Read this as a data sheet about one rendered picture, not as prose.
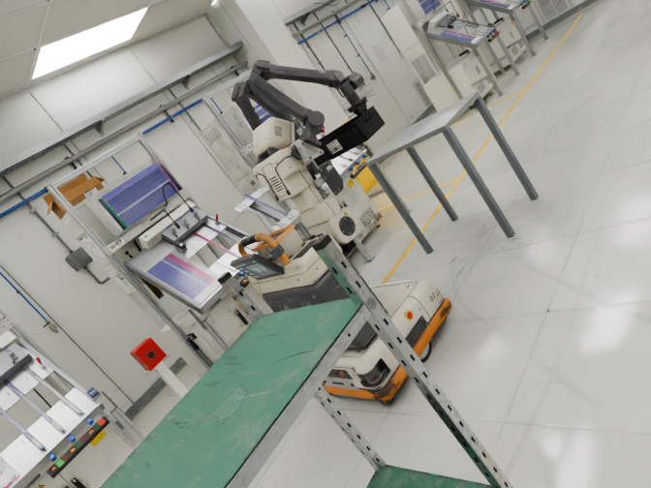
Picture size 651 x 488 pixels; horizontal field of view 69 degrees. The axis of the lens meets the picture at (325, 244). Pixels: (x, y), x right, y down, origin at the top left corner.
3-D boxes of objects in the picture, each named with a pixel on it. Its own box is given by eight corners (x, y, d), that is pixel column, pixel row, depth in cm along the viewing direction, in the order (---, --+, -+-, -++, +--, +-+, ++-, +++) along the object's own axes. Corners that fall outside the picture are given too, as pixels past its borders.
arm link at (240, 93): (224, 93, 240) (239, 89, 235) (235, 80, 249) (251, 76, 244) (264, 164, 268) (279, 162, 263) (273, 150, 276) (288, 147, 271)
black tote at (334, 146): (307, 172, 285) (295, 158, 282) (324, 158, 294) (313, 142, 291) (368, 139, 238) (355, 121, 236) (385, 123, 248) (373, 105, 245)
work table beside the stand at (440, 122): (512, 236, 285) (444, 125, 265) (426, 254, 341) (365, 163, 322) (539, 196, 309) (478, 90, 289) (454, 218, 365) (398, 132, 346)
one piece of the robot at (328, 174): (332, 199, 238) (307, 164, 233) (303, 211, 260) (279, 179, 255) (350, 182, 247) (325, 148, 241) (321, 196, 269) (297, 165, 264)
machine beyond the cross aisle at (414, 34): (524, 70, 659) (454, -58, 613) (506, 93, 610) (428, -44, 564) (446, 111, 763) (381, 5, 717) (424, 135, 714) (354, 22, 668)
